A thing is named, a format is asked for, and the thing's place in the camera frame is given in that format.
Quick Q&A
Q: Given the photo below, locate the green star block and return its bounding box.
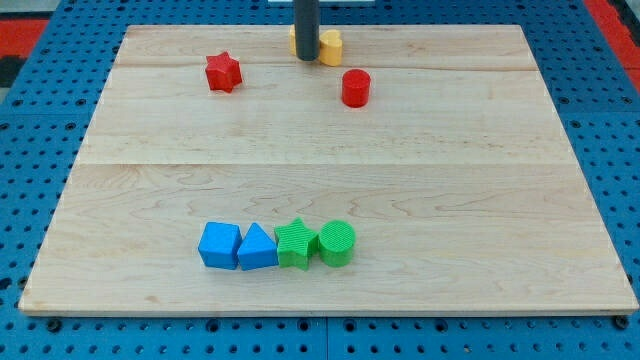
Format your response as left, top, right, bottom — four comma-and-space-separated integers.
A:
274, 218, 319, 271

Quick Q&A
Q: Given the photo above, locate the red star block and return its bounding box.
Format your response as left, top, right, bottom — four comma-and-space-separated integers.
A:
205, 52, 243, 93

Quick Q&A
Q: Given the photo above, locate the green cylinder block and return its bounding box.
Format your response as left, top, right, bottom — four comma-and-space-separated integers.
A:
318, 220, 356, 267

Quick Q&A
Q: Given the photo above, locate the blue triangle block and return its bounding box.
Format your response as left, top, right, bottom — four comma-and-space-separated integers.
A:
237, 223, 279, 271

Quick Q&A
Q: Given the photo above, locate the red cylinder block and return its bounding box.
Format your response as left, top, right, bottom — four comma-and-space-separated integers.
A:
341, 69, 371, 108

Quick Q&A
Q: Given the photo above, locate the blue cube block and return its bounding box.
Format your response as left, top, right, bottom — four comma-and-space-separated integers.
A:
198, 222, 242, 270

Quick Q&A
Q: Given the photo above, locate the wooden board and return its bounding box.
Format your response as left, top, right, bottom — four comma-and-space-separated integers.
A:
19, 25, 638, 317

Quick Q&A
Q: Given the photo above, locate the yellow heart block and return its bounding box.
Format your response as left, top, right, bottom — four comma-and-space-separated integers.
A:
318, 29, 343, 67

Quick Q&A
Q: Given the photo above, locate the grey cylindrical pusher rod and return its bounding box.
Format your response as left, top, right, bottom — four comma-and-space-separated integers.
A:
293, 0, 320, 61

